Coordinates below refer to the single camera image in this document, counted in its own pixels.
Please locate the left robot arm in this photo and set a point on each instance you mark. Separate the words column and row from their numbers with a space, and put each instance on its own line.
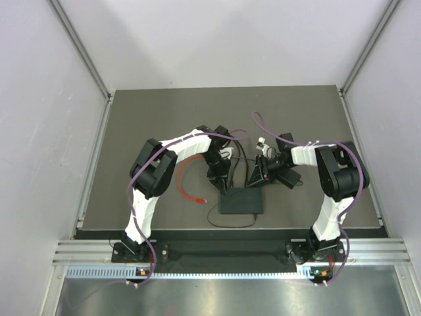
column 152, row 172

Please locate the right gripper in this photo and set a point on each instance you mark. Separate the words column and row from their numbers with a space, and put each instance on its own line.
column 258, row 175

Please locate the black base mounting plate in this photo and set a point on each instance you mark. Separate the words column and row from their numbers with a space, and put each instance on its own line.
column 222, row 251

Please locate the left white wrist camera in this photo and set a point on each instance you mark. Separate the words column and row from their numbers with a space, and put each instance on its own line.
column 226, row 153

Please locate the black power adapter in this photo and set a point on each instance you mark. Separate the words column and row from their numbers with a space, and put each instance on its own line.
column 288, row 178

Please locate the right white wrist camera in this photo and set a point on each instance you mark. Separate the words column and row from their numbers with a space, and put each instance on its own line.
column 262, row 146

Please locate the black network switch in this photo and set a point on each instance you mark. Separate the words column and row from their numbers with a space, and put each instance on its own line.
column 242, row 201

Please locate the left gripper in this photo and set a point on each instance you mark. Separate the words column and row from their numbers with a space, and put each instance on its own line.
column 219, row 178

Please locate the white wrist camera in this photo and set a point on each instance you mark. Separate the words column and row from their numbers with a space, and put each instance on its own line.
column 262, row 146
column 226, row 153

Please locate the aluminium front rail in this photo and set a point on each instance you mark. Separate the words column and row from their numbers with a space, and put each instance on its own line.
column 92, row 259

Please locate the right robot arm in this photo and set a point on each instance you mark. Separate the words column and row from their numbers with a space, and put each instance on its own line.
column 341, row 173

